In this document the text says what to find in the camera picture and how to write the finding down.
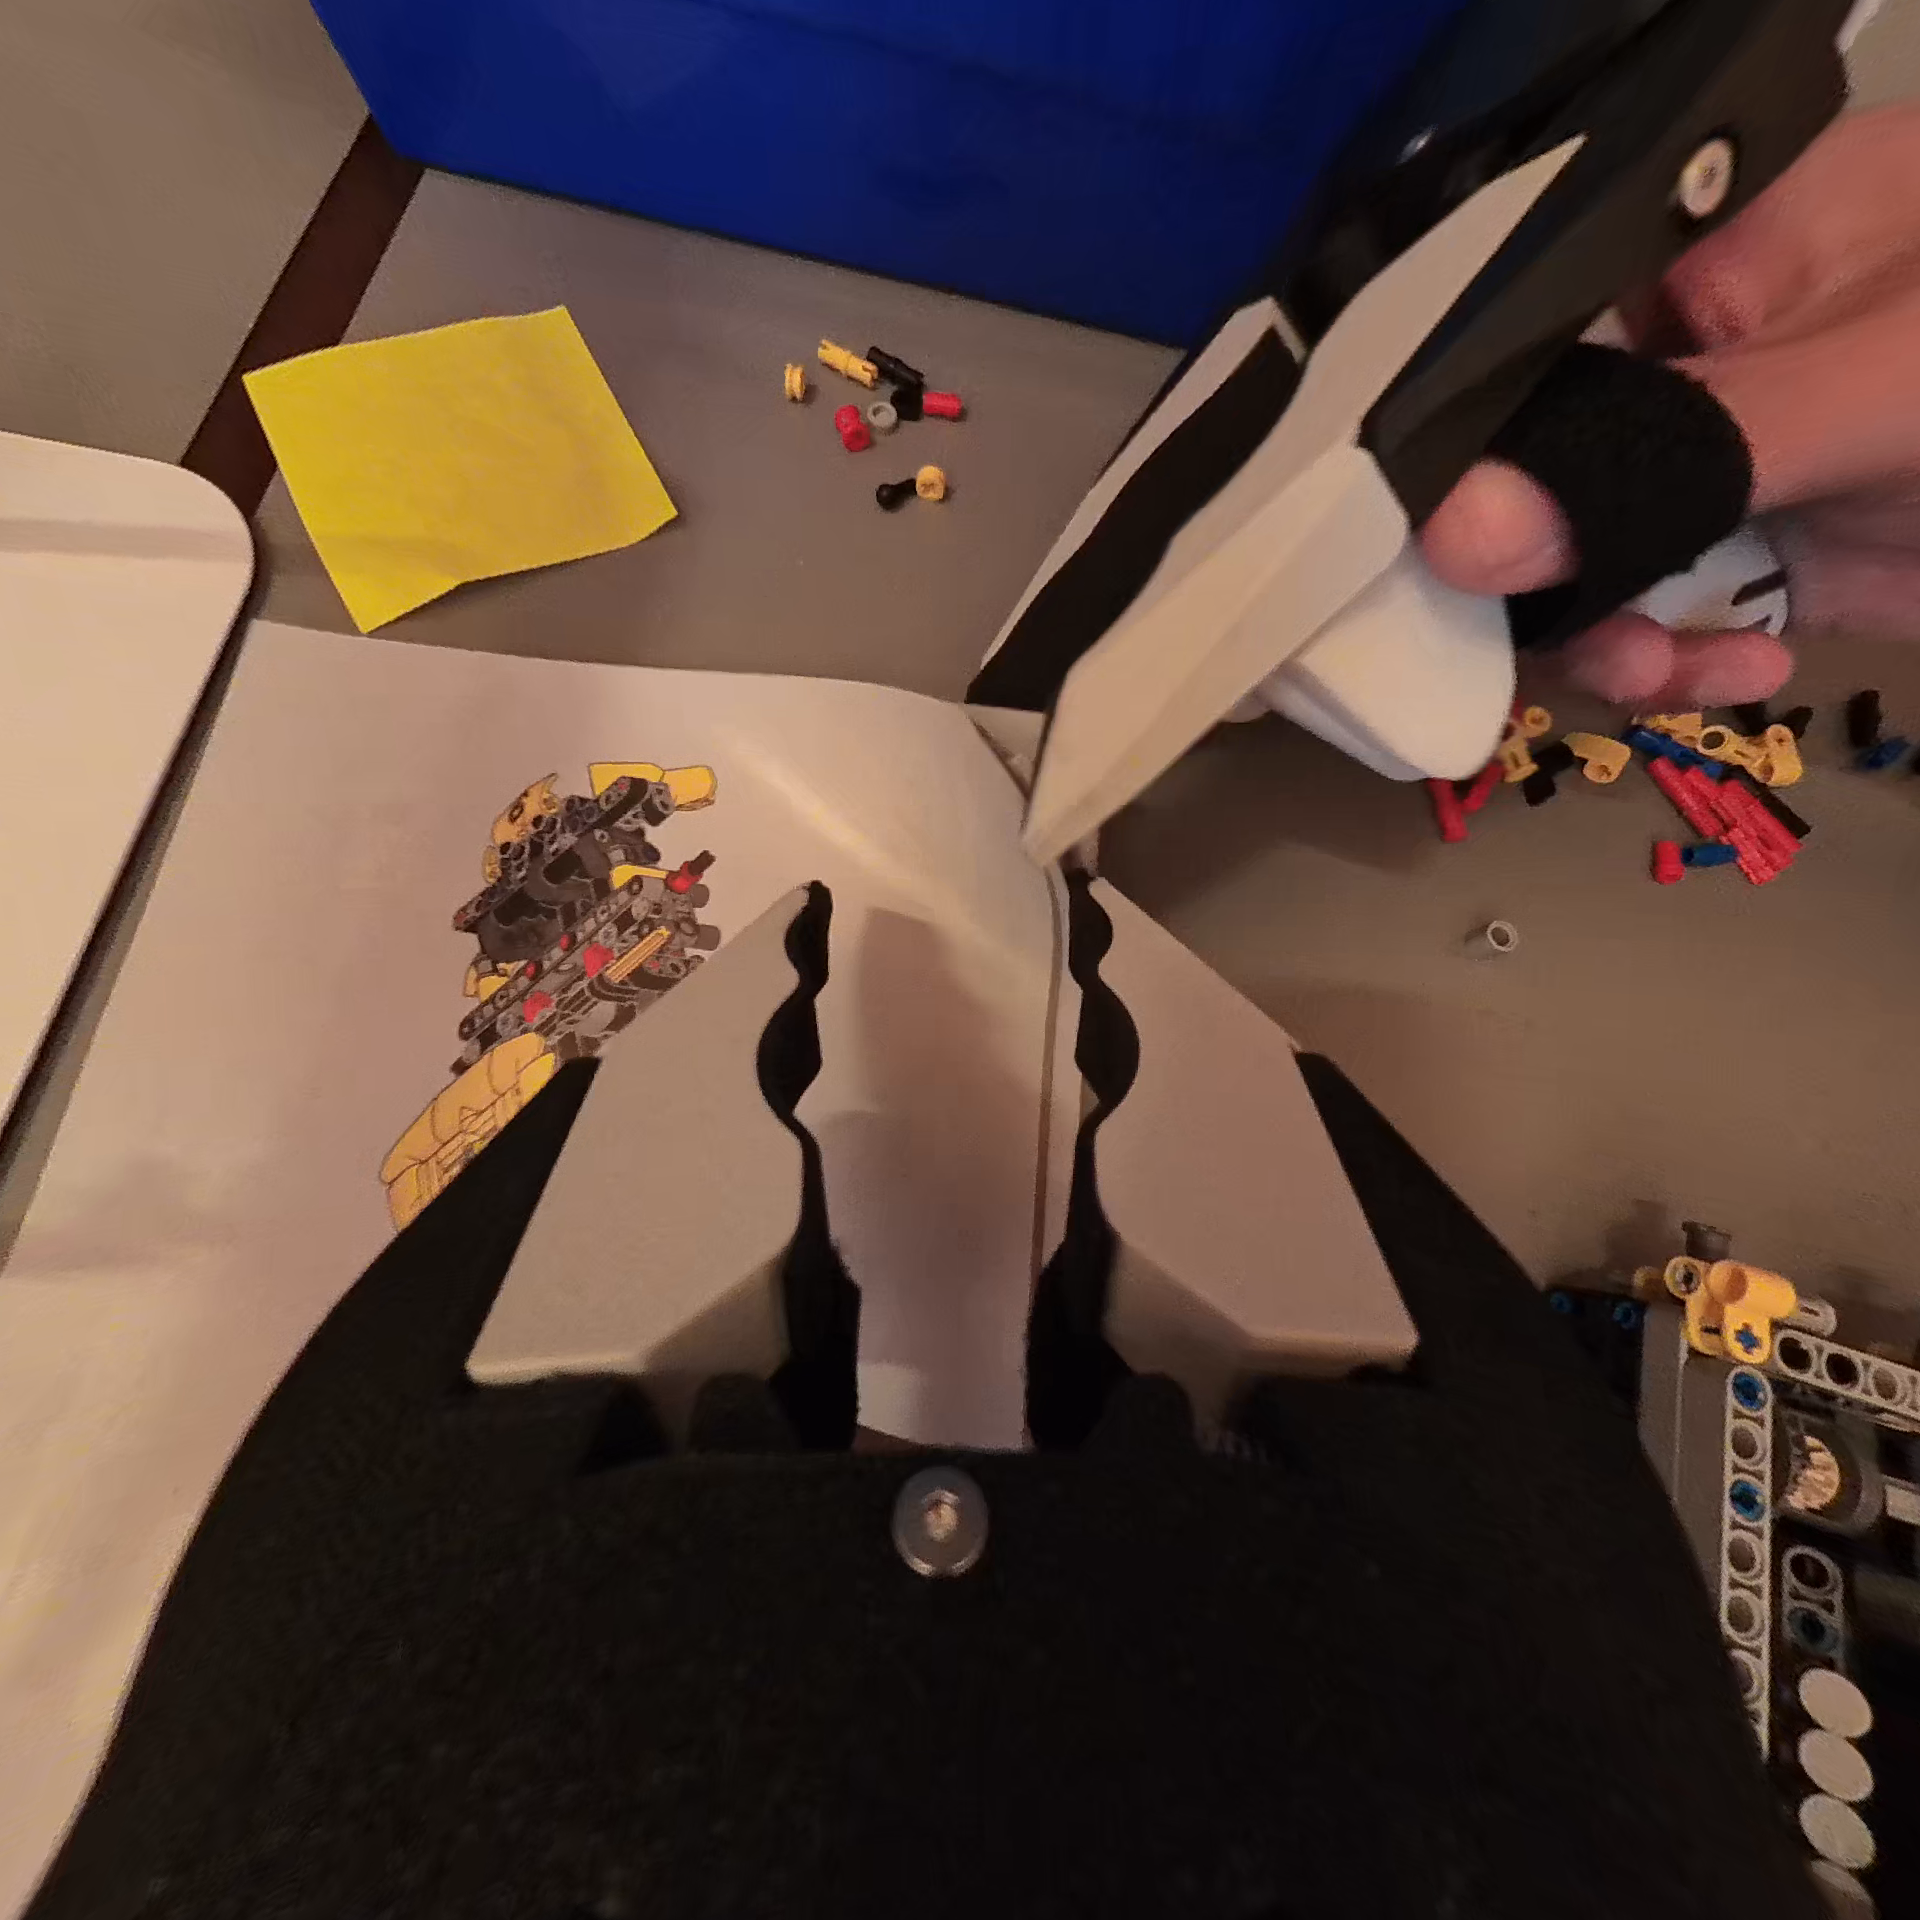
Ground tiny red yellow brick pins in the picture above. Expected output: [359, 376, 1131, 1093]
[779, 344, 965, 513]

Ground blue storage bin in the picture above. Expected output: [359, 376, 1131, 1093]
[305, 0, 1501, 347]

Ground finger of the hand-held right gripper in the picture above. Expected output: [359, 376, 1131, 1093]
[1023, 137, 1587, 864]
[965, 297, 1318, 713]

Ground yellow sticky note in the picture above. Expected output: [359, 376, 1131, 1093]
[241, 306, 680, 635]

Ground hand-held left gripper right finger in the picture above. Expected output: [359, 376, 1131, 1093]
[1023, 874, 1422, 1450]

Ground instruction booklet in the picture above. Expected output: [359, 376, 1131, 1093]
[0, 623, 1104, 1920]

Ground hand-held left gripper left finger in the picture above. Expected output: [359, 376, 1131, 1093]
[464, 883, 864, 1450]

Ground yellow black brick car model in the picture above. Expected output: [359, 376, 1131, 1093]
[1545, 1224, 1920, 1920]

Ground red yellow blue brick pieces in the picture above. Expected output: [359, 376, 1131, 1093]
[1424, 691, 1912, 890]

